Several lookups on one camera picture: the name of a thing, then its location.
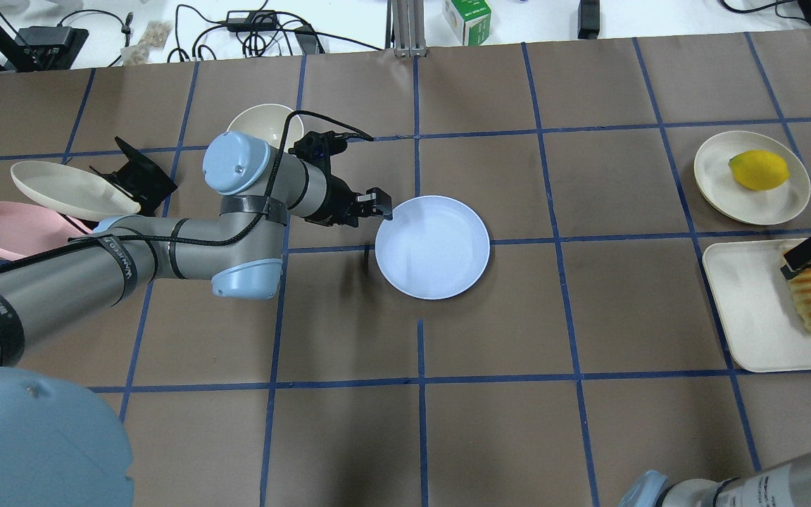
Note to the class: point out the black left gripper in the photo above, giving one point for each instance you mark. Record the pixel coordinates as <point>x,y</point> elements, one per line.
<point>339,204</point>

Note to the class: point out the blue plate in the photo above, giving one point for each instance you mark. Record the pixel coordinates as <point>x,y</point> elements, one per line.
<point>434,248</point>

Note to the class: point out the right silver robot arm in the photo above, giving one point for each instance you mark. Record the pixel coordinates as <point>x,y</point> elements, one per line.
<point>785,484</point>

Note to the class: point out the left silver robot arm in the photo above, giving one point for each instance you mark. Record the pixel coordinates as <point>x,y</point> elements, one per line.
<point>61,444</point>

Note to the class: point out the cream round plate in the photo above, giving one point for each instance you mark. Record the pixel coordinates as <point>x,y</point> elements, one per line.
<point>715,180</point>

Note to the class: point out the black plate rack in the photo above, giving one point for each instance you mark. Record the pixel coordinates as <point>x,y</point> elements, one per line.
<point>140,178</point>

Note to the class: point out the cream plate in rack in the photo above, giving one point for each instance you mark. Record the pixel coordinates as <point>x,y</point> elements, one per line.
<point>71,191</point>

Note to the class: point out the pink plate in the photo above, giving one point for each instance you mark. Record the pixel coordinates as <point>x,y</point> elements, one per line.
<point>27,229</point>

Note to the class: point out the white rectangular tray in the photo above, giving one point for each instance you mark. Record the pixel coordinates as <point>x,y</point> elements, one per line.
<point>761,325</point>

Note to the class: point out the yellow lemon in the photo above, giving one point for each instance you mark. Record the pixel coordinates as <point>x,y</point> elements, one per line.
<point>759,170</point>

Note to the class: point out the cream ceramic bowl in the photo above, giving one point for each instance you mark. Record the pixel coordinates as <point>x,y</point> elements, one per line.
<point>266,122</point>

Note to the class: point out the green white carton box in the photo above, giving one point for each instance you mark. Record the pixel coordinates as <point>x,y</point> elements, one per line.
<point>469,20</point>

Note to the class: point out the black power adapter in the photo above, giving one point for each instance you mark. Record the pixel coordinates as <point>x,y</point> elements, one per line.
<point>251,21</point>

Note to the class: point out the black monitor stand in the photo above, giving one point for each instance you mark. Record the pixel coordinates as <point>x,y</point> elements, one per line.
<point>41,48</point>

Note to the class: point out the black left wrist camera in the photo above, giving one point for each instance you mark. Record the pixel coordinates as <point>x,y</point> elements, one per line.
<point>317,148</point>

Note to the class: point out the aluminium frame post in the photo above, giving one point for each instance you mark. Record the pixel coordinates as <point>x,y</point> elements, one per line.
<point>405,28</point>

